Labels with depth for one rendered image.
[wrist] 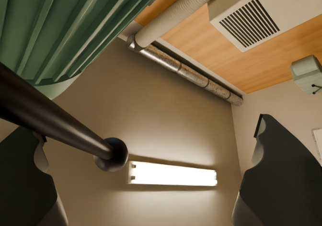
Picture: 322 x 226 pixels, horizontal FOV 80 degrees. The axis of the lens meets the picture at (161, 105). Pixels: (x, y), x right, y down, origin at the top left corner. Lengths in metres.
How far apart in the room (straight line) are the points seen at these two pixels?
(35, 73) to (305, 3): 1.67
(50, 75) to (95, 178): 1.45
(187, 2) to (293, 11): 0.74
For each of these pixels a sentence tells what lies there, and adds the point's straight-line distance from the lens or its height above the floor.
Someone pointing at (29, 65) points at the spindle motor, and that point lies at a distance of 0.19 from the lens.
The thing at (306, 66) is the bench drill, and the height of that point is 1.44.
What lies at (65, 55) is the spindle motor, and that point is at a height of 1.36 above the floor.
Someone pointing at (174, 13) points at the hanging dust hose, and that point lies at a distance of 1.71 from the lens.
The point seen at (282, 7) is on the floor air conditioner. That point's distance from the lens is 1.69.
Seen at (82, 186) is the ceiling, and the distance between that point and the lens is 1.59.
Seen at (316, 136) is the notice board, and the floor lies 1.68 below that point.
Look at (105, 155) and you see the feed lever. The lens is 0.18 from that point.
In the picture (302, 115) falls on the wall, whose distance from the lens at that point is 3.11.
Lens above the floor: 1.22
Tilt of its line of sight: 43 degrees up
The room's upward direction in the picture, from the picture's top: 113 degrees counter-clockwise
